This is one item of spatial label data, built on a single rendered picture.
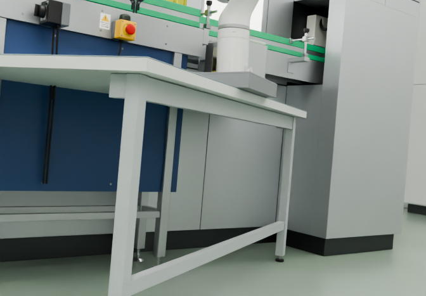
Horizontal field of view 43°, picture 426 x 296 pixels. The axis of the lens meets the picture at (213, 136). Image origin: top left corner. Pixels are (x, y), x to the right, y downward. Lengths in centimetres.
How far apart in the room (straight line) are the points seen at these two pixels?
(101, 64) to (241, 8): 82
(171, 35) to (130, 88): 100
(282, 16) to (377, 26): 53
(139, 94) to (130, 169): 18
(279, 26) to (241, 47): 119
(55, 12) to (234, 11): 63
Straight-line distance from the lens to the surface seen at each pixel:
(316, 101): 305
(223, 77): 186
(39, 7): 203
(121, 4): 225
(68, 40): 213
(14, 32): 206
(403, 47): 346
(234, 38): 202
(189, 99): 160
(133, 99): 135
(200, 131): 279
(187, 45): 238
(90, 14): 216
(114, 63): 134
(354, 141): 308
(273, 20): 317
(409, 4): 354
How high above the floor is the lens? 57
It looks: level
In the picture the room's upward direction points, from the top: 5 degrees clockwise
